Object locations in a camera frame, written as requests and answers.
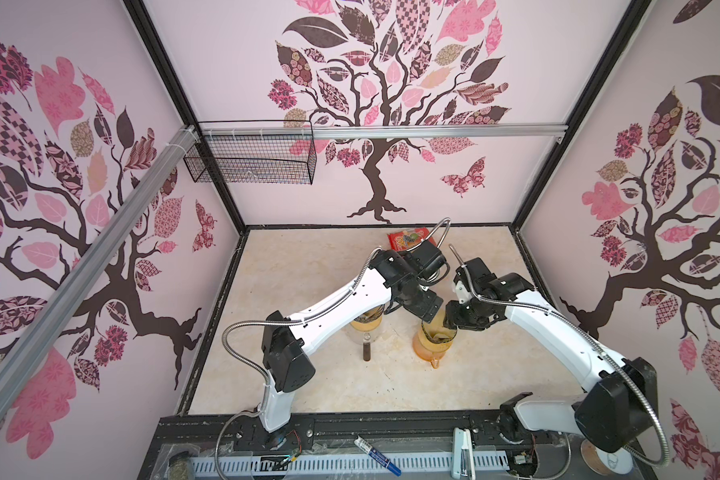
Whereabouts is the orange glass pitcher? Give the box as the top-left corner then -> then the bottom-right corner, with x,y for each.
412,336 -> 451,369

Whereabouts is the brown paper coffee filter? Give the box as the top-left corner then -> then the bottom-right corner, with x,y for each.
355,306 -> 385,324

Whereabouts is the clear glass carafe brown handle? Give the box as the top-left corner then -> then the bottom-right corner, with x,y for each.
348,327 -> 382,362

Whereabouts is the green glass dripper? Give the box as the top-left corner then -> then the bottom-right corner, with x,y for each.
417,332 -> 455,352

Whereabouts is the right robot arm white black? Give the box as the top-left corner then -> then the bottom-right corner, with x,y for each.
445,258 -> 666,453

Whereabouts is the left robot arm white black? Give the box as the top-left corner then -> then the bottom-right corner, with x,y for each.
259,241 -> 448,433

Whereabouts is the red snack bag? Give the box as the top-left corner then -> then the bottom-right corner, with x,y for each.
388,227 -> 437,252

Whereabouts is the blue white marker pen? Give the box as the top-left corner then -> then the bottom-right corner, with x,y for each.
354,436 -> 402,477

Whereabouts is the brown tape roll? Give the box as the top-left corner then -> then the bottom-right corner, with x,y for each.
580,440 -> 634,476

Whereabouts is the right metal conduit cable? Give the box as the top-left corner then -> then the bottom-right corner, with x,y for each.
448,243 -> 672,469

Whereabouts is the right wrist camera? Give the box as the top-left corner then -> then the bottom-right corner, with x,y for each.
452,280 -> 472,304

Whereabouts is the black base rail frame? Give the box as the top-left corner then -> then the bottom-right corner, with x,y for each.
138,407 -> 656,479

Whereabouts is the white slotted cable duct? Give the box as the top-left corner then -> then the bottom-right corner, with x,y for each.
190,451 -> 509,479

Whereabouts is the black wire basket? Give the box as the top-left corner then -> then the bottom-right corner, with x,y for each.
184,120 -> 317,185

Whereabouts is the back aluminium rail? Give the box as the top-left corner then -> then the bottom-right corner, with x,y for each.
201,123 -> 568,140

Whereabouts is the aluminium rail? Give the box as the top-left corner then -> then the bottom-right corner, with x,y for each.
201,123 -> 568,140
0,125 -> 198,420

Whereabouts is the left aluminium rail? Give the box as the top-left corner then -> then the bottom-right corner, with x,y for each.
0,125 -> 198,420

